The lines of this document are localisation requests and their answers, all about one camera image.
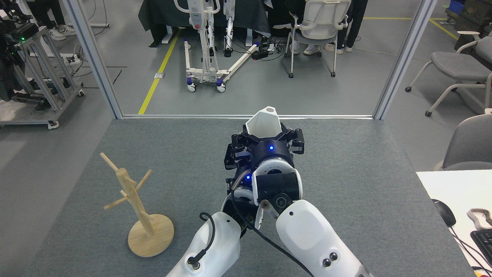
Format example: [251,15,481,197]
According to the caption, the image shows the white office chair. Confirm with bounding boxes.
[285,0,352,78]

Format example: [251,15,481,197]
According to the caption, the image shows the silver post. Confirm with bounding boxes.
[61,0,123,120]
[373,0,439,120]

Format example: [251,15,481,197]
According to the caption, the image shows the black device with green light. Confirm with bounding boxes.
[0,10,39,102]

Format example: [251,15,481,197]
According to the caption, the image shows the silver table edge rail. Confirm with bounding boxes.
[122,114,374,120]

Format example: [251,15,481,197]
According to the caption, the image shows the seated person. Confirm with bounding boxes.
[265,0,323,56]

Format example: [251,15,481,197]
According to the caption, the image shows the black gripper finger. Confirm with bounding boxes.
[231,132,257,154]
[224,145,248,171]
[278,123,306,155]

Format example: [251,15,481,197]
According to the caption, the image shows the grey chair backrest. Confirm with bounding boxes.
[434,114,492,171]

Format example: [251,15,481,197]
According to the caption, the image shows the white wheeled stand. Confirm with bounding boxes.
[173,0,261,93]

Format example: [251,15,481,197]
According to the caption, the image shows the grey chair with white frame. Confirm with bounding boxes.
[405,31,492,117]

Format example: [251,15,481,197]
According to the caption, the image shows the standing person by chair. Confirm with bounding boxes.
[325,0,368,53]

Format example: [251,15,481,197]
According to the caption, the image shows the black keyboard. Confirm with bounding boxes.
[470,229,492,266]

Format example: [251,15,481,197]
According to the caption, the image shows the white faceted cup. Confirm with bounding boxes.
[245,106,282,140]

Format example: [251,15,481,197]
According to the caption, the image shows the person with white shoes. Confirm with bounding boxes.
[29,0,76,41]

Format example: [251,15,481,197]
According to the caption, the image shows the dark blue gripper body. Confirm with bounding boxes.
[229,165,255,192]
[248,140,295,172]

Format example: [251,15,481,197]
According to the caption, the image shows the black draped table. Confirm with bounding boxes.
[138,0,271,47]

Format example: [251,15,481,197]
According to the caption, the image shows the dark storage crate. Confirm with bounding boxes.
[454,0,492,33]

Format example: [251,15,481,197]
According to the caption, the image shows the grey white handle piece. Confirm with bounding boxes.
[467,208,492,230]

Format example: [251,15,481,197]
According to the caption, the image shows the aluminium frame cart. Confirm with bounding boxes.
[0,23,85,129]

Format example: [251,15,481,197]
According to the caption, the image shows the black computer mouse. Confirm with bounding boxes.
[431,199,457,227]

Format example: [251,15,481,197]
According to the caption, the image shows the wooden cup rack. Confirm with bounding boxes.
[100,153,175,257]

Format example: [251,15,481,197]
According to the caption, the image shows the white desk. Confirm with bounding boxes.
[416,170,492,277]

